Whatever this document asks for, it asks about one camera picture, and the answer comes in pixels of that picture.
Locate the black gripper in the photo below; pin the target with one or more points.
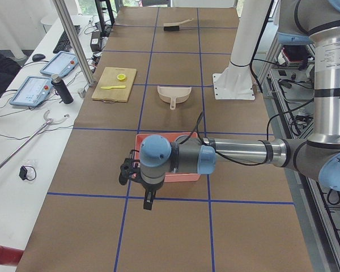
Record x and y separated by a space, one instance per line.
150 187

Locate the beige plastic dustpan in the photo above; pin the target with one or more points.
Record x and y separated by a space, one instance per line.
174 95

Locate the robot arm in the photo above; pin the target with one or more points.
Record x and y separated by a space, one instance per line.
317 157

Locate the pink plastic bin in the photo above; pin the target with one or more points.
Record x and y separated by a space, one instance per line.
169 177

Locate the yellow plastic knife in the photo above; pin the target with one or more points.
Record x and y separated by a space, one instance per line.
113 87

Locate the brown paper table mat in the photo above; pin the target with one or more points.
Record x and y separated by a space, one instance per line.
238 219

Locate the lemon slices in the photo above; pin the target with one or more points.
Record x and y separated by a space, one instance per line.
121 77

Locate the wooden cutting board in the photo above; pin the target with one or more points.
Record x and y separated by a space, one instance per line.
108 78

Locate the metal reacher grabber tool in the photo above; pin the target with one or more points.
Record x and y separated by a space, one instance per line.
47 122

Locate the black water bottle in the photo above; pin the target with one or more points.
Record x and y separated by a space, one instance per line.
61 89

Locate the teach pendant tablet near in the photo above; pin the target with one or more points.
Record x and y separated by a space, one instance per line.
32 92

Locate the teach pendant tablet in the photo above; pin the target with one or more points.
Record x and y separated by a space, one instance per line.
32 92
62 64

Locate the teach pendant tablet far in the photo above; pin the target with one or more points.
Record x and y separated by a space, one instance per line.
62 64

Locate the black power adapter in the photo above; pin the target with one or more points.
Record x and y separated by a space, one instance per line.
96 41

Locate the red tube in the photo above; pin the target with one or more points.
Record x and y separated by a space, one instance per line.
10 256

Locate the black keyboard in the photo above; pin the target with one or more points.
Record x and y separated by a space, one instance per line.
63 44

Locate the black computer mouse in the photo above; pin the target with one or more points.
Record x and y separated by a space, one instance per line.
38 57

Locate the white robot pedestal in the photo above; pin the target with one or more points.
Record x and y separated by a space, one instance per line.
235 82

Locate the aluminium frame post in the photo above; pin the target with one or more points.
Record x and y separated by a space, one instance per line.
68 26

